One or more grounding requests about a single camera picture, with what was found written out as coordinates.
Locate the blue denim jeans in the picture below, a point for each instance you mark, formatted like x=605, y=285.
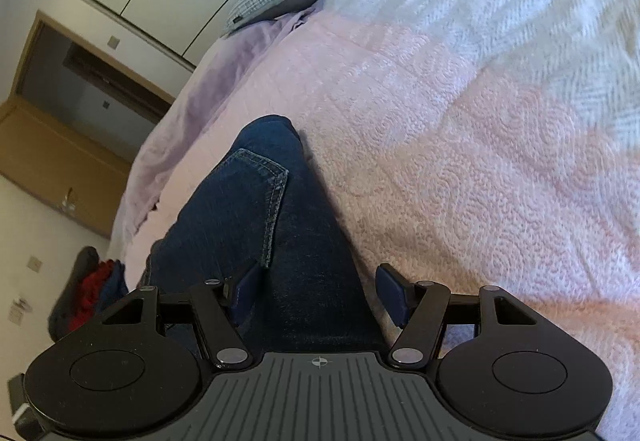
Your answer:
x=300, y=246

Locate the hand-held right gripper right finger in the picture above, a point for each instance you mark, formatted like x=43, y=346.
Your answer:
x=392, y=293

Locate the beige wall switch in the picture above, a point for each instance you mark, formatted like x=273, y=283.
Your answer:
x=34, y=264

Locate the wooden door frame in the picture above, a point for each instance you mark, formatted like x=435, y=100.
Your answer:
x=31, y=51

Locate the lavender bed sheet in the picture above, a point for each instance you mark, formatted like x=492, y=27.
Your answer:
x=215, y=71

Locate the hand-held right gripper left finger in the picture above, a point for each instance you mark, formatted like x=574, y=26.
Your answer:
x=245, y=293

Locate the wooden door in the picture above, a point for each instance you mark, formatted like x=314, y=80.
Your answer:
x=50, y=146

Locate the dark blue cloth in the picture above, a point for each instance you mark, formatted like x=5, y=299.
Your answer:
x=117, y=283

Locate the red cloth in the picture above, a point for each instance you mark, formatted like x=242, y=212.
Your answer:
x=97, y=286

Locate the pink quilted bedspread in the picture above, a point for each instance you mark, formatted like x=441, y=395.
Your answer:
x=450, y=196

